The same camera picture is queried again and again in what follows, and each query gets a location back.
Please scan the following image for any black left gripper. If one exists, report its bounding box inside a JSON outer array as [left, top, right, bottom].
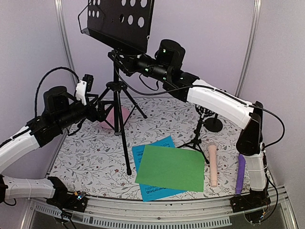
[[55, 94, 115, 130]]

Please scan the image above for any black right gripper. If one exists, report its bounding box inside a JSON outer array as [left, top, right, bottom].
[[107, 46, 170, 82]]

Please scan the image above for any black perforated music stand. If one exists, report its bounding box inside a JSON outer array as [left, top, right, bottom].
[[80, 0, 154, 176]]

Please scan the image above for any black shock mount tripod stand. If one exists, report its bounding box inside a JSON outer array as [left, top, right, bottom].
[[178, 105, 215, 164]]

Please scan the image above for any black round-base mic stand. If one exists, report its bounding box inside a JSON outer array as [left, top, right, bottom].
[[205, 114, 223, 133]]

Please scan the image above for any blue sheet music paper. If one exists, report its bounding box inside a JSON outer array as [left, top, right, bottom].
[[132, 136, 185, 202]]

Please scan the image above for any green paper sheet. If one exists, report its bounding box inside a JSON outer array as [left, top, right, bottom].
[[135, 145, 205, 192]]

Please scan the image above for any pink beige microphone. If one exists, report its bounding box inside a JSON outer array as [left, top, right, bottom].
[[207, 142, 217, 187]]

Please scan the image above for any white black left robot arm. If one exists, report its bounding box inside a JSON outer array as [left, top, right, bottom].
[[0, 86, 113, 207]]

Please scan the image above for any pink round plate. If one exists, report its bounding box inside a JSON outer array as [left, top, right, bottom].
[[100, 106, 131, 129]]

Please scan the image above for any purple microphone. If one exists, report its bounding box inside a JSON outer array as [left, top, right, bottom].
[[235, 154, 245, 196]]

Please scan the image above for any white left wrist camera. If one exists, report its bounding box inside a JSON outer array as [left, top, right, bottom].
[[75, 80, 87, 105]]

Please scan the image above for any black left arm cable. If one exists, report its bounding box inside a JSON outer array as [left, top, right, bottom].
[[34, 67, 79, 119]]

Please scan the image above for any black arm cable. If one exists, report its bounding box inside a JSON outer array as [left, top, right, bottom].
[[113, 51, 285, 148], [34, 67, 79, 119]]

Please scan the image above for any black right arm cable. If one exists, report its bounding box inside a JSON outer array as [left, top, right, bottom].
[[113, 51, 285, 148]]

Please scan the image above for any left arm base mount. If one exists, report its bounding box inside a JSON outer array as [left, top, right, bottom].
[[46, 177, 88, 213]]

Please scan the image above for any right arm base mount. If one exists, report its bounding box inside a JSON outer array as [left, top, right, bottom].
[[230, 187, 279, 224]]

